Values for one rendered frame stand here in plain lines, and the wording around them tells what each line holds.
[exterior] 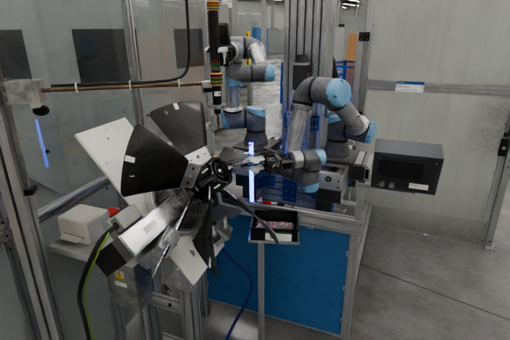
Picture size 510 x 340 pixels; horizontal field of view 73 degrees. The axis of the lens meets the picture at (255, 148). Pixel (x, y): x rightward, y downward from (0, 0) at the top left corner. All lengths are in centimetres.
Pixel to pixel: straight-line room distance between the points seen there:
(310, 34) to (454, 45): 127
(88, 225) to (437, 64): 253
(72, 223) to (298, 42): 147
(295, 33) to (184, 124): 98
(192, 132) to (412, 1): 206
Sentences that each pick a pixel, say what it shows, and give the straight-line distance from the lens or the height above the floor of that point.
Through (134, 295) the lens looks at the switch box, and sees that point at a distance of 158.
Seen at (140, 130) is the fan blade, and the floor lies 141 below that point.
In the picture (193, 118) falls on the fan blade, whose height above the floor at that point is 137.
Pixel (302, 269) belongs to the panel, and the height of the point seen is 50.
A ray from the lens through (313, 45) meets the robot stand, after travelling 205.
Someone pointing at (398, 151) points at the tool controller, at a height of 123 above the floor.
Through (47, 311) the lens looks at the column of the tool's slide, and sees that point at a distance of 168.
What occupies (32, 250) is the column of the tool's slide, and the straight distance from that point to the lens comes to 153.
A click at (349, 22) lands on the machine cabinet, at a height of 189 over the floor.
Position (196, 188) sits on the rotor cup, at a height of 116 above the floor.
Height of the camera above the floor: 171
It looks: 19 degrees down
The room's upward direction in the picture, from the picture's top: straight up
